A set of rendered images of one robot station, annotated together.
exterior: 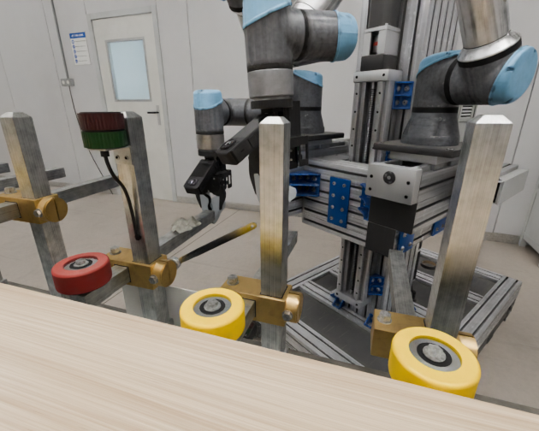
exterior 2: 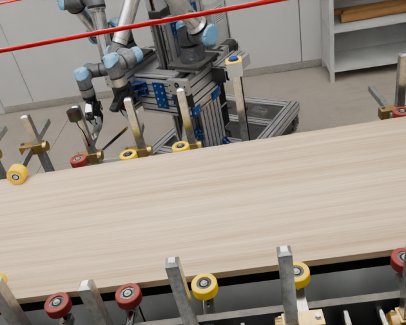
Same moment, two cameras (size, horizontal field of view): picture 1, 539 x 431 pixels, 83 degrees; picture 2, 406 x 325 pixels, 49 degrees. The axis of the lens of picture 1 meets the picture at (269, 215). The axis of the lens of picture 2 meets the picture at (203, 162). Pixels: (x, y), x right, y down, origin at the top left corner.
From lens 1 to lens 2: 1.71 m
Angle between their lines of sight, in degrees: 17
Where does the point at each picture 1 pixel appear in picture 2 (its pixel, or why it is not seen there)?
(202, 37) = not seen: outside the picture
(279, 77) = (122, 80)
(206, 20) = not seen: outside the picture
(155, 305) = not seen: hidden behind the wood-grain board
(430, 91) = (183, 39)
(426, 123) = (187, 53)
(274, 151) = (129, 108)
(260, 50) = (114, 75)
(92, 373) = (111, 171)
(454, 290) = (189, 130)
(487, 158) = (182, 98)
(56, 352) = (98, 173)
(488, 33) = (193, 25)
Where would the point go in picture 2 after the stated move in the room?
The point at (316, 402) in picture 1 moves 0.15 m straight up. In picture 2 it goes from (156, 160) to (149, 131)
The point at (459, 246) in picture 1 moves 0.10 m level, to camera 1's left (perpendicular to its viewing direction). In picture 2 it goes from (185, 119) to (165, 125)
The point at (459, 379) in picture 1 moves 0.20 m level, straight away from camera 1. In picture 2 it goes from (183, 148) to (199, 126)
